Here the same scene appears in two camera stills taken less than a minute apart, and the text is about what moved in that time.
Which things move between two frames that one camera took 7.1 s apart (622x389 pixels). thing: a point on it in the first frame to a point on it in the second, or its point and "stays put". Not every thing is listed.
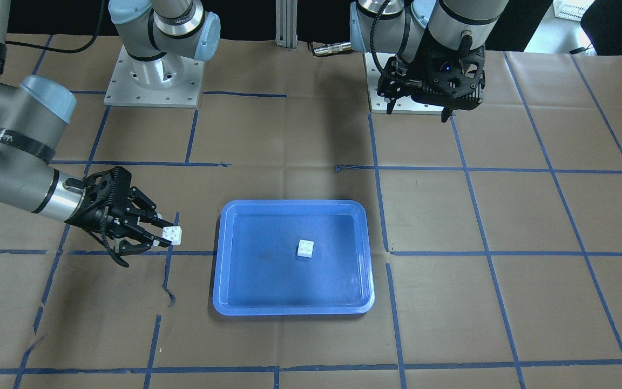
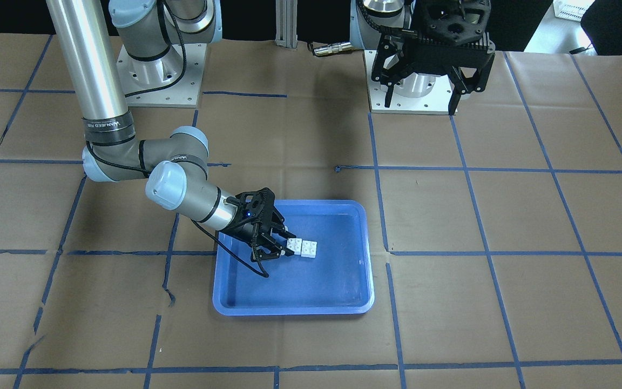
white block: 173,234 to 295,244
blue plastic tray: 258,271 stays put
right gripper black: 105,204 to 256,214
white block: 305,248 stays put
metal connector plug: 335,47 stays put
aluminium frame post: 286,16 stays put
